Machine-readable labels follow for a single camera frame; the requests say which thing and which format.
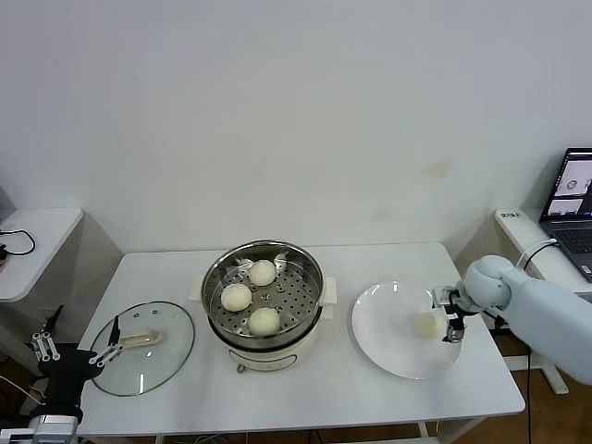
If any glass lid with cream handle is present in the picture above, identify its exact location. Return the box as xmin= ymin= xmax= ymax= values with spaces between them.
xmin=89 ymin=301 xmax=196 ymax=397

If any white round plate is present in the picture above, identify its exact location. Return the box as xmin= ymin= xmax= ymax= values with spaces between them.
xmin=351 ymin=282 xmax=464 ymax=381

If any black looped cable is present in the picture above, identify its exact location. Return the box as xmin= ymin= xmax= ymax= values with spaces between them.
xmin=0 ymin=228 xmax=37 ymax=256

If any white side table with label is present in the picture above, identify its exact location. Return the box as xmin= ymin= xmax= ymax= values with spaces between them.
xmin=494 ymin=208 xmax=592 ymax=397

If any cream electric cooker base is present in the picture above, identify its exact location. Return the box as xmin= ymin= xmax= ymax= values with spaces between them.
xmin=191 ymin=276 xmax=340 ymax=374

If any white flat cable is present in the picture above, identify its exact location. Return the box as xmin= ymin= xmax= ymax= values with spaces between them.
xmin=518 ymin=239 xmax=559 ymax=269

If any white steamed baozi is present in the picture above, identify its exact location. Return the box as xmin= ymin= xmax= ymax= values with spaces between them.
xmin=248 ymin=307 xmax=282 ymax=337
xmin=249 ymin=259 xmax=278 ymax=287
xmin=415 ymin=312 xmax=444 ymax=339
xmin=220 ymin=283 xmax=253 ymax=312

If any grey laptop with dark screen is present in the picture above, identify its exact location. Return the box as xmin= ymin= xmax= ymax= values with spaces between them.
xmin=538 ymin=148 xmax=592 ymax=284

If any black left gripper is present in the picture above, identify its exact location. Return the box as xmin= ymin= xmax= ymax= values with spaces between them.
xmin=31 ymin=304 xmax=126 ymax=415

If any white side table beige panel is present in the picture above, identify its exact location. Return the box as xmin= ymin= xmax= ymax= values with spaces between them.
xmin=0 ymin=207 xmax=126 ymax=416

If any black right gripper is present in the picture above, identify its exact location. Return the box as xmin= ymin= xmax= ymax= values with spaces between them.
xmin=432 ymin=286 xmax=469 ymax=344

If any stainless steel steamer basket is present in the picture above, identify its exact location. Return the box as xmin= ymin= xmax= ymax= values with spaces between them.
xmin=202 ymin=239 xmax=325 ymax=353

